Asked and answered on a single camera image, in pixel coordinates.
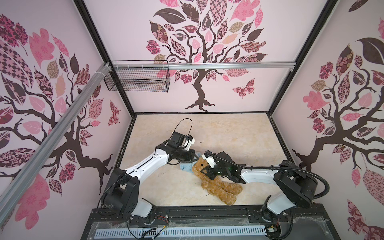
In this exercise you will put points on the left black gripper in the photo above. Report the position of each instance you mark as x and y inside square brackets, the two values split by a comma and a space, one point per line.
[189, 159]

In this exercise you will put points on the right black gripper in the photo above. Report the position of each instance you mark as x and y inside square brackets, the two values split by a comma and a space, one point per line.
[209, 172]

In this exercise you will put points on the brown plush teddy bear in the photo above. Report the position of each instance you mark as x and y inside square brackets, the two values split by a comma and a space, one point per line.
[226, 192]

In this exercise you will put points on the light blue fleece hoodie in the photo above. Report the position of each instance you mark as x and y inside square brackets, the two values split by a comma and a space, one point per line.
[188, 167]

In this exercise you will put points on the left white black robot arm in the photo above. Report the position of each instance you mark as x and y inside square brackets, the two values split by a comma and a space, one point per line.
[121, 195]

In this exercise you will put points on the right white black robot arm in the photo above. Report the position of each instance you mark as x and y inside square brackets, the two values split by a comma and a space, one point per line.
[297, 189]

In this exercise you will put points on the white slotted cable duct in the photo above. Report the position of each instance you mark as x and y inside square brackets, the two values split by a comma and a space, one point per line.
[178, 232]

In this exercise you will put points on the black wire mesh basket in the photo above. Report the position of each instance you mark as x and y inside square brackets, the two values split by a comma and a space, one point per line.
[139, 76]

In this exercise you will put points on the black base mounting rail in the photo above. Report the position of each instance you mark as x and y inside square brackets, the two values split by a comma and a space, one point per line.
[294, 224]

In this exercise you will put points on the rear aluminium rail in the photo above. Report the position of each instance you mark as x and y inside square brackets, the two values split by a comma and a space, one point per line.
[203, 66]

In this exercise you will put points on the aluminium rail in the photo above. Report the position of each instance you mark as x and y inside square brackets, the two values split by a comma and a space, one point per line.
[23, 180]
[203, 66]

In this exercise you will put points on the left aluminium rail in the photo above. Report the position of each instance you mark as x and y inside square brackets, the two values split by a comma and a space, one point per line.
[23, 180]

